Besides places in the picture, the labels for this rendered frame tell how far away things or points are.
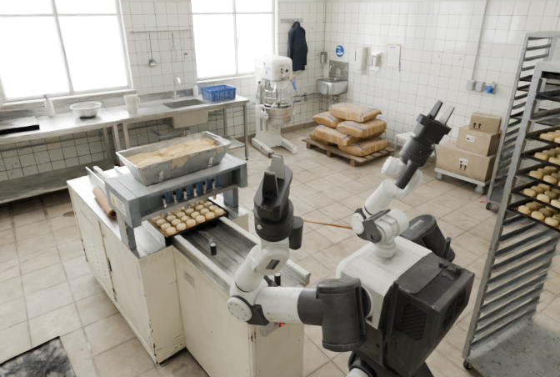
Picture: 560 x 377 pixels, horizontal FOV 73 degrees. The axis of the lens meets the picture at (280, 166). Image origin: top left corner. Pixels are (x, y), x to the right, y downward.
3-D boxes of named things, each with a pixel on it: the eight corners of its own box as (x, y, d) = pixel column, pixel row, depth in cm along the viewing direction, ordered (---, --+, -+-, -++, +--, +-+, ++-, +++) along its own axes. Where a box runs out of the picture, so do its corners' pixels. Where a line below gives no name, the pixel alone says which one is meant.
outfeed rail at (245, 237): (131, 164, 313) (129, 156, 310) (134, 163, 314) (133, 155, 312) (306, 287, 176) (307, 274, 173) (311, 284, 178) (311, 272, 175)
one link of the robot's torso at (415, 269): (464, 347, 114) (490, 247, 100) (404, 424, 93) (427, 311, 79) (379, 295, 134) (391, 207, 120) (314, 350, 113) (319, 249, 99)
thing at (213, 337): (185, 356, 240) (169, 235, 205) (230, 328, 261) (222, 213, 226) (255, 444, 192) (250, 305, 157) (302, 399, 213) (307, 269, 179)
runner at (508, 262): (494, 273, 196) (495, 268, 195) (489, 270, 198) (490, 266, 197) (563, 240, 223) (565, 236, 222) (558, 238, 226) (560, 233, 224)
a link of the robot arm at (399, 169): (425, 153, 129) (407, 181, 133) (397, 140, 129) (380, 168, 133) (432, 165, 118) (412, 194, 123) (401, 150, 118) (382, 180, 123)
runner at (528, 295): (479, 326, 210) (481, 322, 209) (475, 323, 212) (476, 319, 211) (547, 289, 237) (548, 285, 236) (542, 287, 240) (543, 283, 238)
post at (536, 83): (465, 360, 223) (543, 62, 157) (461, 356, 226) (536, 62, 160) (468, 359, 224) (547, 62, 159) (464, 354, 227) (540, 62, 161)
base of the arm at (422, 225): (431, 248, 129) (462, 251, 119) (411, 274, 123) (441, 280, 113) (410, 213, 126) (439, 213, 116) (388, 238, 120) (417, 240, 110)
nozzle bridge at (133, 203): (113, 233, 217) (102, 179, 204) (219, 194, 262) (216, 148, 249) (137, 259, 195) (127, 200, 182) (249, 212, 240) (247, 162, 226)
